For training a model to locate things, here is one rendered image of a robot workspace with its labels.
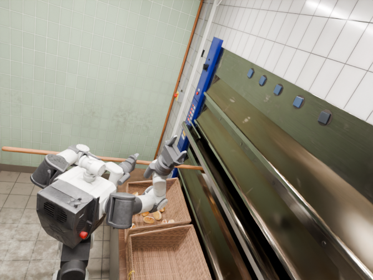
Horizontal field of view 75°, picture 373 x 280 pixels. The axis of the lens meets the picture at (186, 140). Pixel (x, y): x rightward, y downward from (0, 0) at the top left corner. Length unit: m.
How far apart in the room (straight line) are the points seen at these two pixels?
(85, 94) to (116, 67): 0.47
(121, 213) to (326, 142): 0.92
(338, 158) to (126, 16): 2.31
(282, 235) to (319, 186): 0.29
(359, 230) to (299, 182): 0.28
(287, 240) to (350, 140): 0.50
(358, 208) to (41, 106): 2.90
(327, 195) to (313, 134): 0.25
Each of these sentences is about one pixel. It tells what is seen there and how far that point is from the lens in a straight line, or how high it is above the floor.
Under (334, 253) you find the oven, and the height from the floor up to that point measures 1.66.
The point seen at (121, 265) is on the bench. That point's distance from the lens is 2.00.
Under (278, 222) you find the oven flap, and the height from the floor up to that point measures 1.53.
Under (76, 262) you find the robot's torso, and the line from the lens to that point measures 1.45.
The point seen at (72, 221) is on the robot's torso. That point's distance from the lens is 1.18.
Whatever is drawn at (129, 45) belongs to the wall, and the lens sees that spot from 2.82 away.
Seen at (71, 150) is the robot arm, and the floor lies 1.36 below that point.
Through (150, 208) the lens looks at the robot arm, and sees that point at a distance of 1.38.
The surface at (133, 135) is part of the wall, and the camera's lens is 3.19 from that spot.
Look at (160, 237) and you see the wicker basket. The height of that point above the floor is 0.71.
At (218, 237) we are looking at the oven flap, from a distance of 1.75.
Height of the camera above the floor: 2.22
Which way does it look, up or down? 25 degrees down
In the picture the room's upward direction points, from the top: 19 degrees clockwise
